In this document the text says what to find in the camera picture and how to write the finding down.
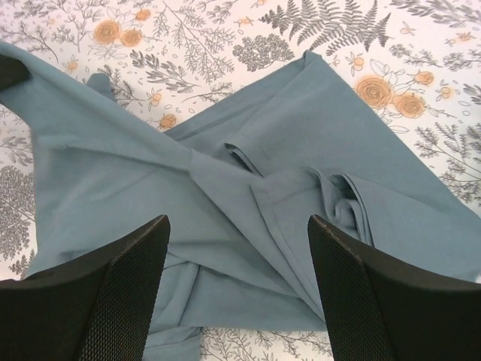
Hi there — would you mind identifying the blue-grey t shirt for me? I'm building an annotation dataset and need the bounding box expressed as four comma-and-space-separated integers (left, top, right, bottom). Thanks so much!
1, 43, 480, 360

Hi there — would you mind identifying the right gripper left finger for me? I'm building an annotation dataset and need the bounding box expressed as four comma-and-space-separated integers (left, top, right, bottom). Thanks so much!
1, 216, 170, 361

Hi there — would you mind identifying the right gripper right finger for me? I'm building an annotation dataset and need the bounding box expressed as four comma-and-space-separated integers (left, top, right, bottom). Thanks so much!
307, 215, 480, 361

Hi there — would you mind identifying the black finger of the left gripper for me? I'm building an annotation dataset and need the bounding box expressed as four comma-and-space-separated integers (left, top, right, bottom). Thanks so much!
0, 55, 31, 92

